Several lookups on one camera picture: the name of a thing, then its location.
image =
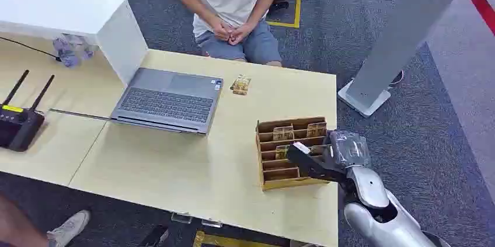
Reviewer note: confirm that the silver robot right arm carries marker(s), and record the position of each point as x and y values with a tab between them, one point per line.
371	206

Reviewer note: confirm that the purple flower ornament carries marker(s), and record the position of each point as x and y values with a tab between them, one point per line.
71	52

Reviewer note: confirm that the black router with antennas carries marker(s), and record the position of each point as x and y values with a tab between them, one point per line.
19	125

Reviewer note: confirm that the black shoe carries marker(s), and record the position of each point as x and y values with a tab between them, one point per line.
279	5

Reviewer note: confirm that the person's leg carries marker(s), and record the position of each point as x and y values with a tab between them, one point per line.
15	226

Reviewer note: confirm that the thin grey rod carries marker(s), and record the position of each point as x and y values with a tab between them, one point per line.
79	114

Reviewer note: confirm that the grey laptop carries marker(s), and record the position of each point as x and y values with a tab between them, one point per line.
166	100

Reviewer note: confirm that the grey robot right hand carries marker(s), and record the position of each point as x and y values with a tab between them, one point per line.
340	152

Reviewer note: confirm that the clear plastic bracket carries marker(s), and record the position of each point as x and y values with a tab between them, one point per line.
212	223
181	218

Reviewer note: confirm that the pale grey shoe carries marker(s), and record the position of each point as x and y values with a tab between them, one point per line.
69	229

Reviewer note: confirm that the person's right hand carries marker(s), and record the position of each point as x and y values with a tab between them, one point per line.
222	31

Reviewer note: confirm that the grey pillar stand white base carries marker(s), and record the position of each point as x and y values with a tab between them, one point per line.
402	32

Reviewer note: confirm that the white desk shelf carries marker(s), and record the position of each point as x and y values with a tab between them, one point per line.
77	17

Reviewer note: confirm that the wooden card box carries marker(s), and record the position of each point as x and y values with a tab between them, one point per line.
276	175

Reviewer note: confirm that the red strip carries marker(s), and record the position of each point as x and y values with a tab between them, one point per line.
481	5

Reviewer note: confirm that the person's left hand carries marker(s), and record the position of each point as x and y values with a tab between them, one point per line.
240	34

